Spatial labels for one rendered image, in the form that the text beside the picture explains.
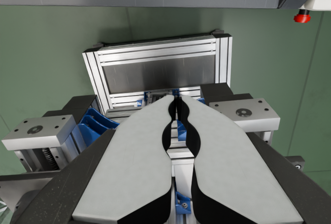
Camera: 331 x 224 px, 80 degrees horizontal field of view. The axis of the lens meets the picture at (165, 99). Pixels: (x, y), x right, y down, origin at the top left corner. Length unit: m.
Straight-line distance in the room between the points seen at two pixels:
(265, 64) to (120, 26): 1.02
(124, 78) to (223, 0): 0.95
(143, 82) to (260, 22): 0.83
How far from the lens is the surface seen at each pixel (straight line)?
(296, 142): 2.09
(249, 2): 0.42
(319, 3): 0.44
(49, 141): 0.54
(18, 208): 0.61
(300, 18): 0.63
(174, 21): 1.36
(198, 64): 1.21
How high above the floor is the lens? 1.34
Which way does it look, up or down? 61 degrees down
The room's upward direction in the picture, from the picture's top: 178 degrees counter-clockwise
